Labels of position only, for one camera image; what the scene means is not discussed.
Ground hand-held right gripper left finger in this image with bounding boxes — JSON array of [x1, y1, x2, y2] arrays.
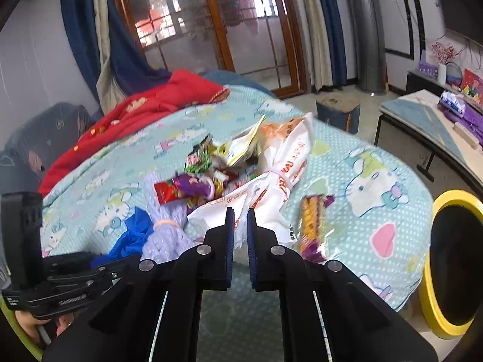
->
[[41, 207, 235, 362]]

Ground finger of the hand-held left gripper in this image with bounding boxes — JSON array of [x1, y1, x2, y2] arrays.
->
[[91, 253, 141, 283]]

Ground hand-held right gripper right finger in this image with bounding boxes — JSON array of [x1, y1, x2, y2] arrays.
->
[[247, 208, 440, 362]]

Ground blue plastic bag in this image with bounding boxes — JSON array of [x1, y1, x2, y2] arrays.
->
[[100, 207, 155, 268]]

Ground white plastic bag orange print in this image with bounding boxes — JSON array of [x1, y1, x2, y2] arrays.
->
[[187, 112, 315, 265]]

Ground yellow trash bin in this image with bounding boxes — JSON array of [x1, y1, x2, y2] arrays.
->
[[419, 189, 483, 340]]

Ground person's left hand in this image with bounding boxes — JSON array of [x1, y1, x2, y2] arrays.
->
[[13, 309, 76, 348]]

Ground translucent plastic bag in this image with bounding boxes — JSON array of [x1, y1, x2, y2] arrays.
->
[[141, 173, 206, 265]]

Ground purple biscuit packet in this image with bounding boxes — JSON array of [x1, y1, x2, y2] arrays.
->
[[298, 194, 336, 265]]

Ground purple candy wrapper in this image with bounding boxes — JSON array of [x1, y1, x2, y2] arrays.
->
[[175, 173, 214, 198]]

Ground red foil wrapper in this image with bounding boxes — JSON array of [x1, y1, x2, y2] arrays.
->
[[154, 180, 189, 206]]

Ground dark blue patterned sofa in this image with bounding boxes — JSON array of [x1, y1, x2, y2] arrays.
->
[[0, 102, 102, 197]]

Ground green snack wrapper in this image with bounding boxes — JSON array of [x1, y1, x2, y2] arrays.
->
[[184, 134, 214, 174]]

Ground yellow white snack packet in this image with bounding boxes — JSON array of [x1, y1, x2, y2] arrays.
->
[[219, 115, 267, 168]]

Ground cat printed turquoise blanket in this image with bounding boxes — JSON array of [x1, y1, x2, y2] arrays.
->
[[40, 85, 434, 313]]

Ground red blanket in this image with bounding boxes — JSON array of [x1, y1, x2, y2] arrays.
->
[[38, 70, 231, 198]]

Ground blue storage stool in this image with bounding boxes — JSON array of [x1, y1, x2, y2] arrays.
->
[[316, 98, 361, 134]]

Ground blue denim cloth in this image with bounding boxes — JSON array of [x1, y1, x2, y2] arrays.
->
[[204, 70, 278, 99]]

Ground coffee table with drawers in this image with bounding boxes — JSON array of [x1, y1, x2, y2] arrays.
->
[[373, 90, 483, 204]]

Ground blue curtain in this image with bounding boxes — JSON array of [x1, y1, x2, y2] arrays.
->
[[60, 0, 174, 106], [312, 0, 348, 84]]

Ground beige curtain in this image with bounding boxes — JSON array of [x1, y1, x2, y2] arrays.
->
[[91, 0, 116, 114], [296, 0, 333, 92]]

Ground wooden glass door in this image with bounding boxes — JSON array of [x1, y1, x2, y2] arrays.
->
[[107, 0, 312, 97]]

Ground beige power strip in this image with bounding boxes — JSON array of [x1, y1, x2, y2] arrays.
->
[[453, 122, 480, 148]]

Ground pink hanging clothes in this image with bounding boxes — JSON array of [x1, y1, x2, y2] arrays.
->
[[222, 0, 261, 36]]

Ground white tissue pack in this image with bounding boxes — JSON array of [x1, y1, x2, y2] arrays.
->
[[438, 90, 466, 117]]

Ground grey tower air conditioner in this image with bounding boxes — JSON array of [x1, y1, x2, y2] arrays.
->
[[340, 0, 389, 95]]

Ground purple backpack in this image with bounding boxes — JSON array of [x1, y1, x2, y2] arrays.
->
[[438, 98, 483, 140]]

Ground purple tissue box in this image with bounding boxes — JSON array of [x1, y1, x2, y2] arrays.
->
[[420, 51, 440, 74]]

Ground colourful painting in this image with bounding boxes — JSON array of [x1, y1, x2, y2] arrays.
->
[[461, 68, 483, 102]]

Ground red flower branches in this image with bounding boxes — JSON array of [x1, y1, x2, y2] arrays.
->
[[430, 40, 465, 65]]

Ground black television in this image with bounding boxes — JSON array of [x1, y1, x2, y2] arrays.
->
[[430, 0, 483, 44]]

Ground round black frame ornament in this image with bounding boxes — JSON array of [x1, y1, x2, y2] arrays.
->
[[445, 62, 463, 89]]

